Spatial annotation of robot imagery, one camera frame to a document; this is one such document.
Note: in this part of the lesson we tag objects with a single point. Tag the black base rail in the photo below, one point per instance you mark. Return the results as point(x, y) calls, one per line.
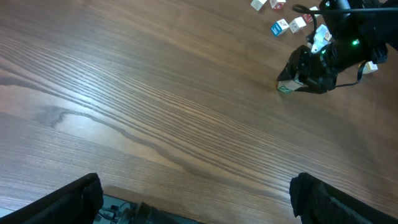
point(118, 211)

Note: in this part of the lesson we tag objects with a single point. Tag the yellow-sided wooden block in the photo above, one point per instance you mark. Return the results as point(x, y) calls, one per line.
point(369, 67)

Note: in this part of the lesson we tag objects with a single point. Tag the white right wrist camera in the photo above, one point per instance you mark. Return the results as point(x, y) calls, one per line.
point(322, 38)

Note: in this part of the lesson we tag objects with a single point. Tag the block with red side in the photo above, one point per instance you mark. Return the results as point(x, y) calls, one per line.
point(277, 4)

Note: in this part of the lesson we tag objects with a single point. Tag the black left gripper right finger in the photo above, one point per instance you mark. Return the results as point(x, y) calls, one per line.
point(317, 202)

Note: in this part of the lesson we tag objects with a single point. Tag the blue-sided wooden block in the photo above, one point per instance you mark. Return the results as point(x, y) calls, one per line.
point(279, 27)

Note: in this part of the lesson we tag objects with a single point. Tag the white block red corner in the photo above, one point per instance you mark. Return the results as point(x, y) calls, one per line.
point(297, 24)

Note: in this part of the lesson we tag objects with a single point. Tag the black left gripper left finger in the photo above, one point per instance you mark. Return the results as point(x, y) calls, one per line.
point(77, 202)

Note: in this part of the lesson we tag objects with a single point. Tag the plain top block left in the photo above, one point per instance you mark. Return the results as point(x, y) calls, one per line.
point(258, 4)

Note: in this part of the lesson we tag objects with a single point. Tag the wooden block green side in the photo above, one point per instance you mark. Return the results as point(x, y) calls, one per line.
point(296, 84)

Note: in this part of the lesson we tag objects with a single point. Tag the green X letter block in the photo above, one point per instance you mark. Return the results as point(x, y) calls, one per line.
point(284, 86)

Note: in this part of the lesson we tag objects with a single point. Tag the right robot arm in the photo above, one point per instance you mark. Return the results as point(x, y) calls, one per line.
point(361, 32)

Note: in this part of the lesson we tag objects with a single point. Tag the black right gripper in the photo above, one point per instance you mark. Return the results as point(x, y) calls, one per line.
point(317, 71)

